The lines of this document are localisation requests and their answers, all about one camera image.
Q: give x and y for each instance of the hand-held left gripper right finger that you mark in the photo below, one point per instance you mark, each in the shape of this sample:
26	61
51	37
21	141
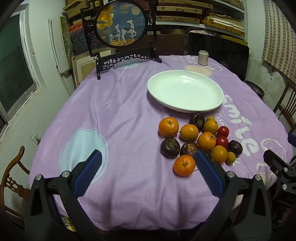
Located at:
209	173

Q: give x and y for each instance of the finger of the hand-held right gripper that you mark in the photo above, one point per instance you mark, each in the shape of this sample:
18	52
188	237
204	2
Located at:
292	139
274	161

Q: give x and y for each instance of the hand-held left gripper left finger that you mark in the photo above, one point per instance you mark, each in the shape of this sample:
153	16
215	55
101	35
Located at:
89	171

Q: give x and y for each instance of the small smooth orange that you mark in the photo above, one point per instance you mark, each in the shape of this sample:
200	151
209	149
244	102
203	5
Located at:
219	153
189	132
211	127

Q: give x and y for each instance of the dark passion fruit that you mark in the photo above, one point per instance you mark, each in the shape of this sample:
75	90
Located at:
170	147
189	149
197	120
235	147

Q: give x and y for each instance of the tangerine with stem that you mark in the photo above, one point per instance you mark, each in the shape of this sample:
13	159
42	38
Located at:
206	141

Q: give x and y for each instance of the red cherry tomato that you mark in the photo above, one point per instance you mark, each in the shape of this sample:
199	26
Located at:
222	141
223	131

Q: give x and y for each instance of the white oval plate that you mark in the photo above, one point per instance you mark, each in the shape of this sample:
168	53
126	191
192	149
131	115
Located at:
185	90

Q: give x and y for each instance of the slatted wooden chair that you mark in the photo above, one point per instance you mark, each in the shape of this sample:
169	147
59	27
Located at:
285	109

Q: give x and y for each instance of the yellow carton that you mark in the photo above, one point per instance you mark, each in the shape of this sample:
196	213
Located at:
68	223

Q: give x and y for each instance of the purple printed tablecloth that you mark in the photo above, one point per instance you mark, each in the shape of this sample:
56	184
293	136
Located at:
115	111

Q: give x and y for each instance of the carved wooden chair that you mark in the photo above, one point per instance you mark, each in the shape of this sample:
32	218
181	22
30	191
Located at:
13	183

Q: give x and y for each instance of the leaning framed picture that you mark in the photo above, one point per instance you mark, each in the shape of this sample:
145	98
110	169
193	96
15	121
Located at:
83	67

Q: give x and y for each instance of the pale drink can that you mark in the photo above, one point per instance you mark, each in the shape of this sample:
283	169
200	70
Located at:
203	58

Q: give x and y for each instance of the black glossy panel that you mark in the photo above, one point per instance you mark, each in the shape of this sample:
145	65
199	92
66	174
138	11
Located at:
219	46

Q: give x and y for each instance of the white leaning board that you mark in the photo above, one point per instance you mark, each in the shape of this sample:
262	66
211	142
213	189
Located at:
57	46

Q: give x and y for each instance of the red blue patterned box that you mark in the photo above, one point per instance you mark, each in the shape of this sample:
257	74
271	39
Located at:
77	39

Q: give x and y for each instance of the round painted deer screen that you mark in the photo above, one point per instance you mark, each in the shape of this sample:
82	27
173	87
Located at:
121	23

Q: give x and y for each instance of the shelf with wooden boxes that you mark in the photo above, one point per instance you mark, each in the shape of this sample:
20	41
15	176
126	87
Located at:
185	14

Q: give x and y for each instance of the white wall socket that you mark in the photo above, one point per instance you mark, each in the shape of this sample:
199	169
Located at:
35	139

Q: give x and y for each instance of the woven checked wall hanging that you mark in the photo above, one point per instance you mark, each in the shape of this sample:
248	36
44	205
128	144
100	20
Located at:
279	39

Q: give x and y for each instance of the window with white frame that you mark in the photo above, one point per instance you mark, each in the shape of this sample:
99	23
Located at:
13	69

